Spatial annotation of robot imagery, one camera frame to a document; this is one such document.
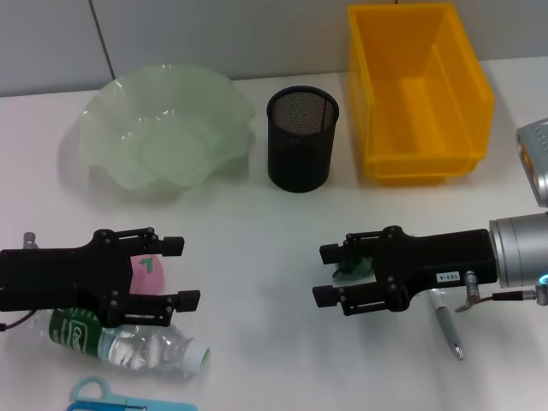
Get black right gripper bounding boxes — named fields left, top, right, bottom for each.
left=312, top=226, right=500, bottom=317

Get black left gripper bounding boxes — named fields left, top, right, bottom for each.
left=0, top=227, right=186, bottom=329

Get green plastic wrapper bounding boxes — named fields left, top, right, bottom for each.
left=331, top=255, right=374, bottom=279

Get pink toy peach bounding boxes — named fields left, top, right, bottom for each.
left=129, top=255, right=168, bottom=295

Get clear green-label water bottle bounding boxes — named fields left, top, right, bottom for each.
left=30, top=307, right=211, bottom=378

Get black mesh pen holder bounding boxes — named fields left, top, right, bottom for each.
left=265, top=86, right=340, bottom=194

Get silver ballpoint pen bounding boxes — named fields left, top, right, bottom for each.
left=426, top=289, right=465, bottom=361

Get light blue scissors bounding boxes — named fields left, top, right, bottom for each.
left=68, top=375, right=129, bottom=406

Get pale green wavy glass bowl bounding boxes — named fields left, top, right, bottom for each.
left=78, top=63, right=257, bottom=192

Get yellow plastic bin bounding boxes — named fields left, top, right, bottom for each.
left=346, top=3, right=496, bottom=186

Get left gripper cable with plug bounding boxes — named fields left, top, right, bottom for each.
left=0, top=232, right=39, bottom=333

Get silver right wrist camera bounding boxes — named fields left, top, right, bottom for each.
left=515, top=118, right=548, bottom=211

